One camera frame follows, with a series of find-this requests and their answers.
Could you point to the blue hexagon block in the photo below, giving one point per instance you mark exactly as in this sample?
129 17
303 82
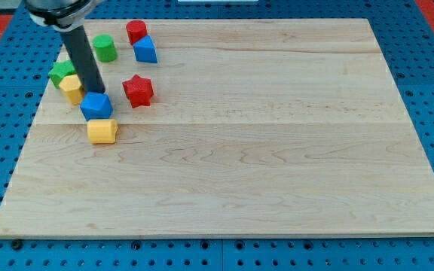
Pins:
96 106

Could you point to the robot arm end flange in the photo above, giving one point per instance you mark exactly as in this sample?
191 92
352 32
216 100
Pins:
62 15

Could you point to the red star block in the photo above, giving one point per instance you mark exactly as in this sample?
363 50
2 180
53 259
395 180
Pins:
138 91

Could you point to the green star block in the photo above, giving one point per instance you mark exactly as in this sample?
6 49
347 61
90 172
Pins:
61 70

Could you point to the wooden board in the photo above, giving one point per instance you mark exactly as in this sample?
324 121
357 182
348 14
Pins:
258 129

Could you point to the blue triangle block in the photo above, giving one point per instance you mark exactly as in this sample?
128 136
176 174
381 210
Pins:
145 50

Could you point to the yellow heart block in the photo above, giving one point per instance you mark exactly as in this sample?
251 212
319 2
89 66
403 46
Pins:
102 131

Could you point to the red cylinder block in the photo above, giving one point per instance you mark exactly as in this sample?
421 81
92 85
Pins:
136 30

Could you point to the green cylinder block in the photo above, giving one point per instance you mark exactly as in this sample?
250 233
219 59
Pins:
105 48

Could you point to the yellow pentagon block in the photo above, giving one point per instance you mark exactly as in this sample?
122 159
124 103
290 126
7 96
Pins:
72 89

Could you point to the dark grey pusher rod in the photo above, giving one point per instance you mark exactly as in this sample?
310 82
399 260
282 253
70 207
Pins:
81 55

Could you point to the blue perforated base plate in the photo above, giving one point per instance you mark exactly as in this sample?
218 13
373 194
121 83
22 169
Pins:
27 53

